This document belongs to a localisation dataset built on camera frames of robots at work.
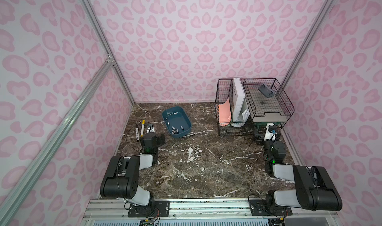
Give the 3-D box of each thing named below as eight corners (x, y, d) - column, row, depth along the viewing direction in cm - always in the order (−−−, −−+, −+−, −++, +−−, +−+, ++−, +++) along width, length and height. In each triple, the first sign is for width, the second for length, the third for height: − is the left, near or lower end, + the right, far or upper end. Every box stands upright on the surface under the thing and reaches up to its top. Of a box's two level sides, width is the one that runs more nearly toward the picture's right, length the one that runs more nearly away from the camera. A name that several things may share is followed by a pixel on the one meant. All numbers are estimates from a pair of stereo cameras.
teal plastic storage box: (172, 141, 100) (171, 137, 96) (161, 115, 115) (160, 110, 111) (194, 132, 104) (194, 128, 100) (181, 108, 119) (180, 104, 115)
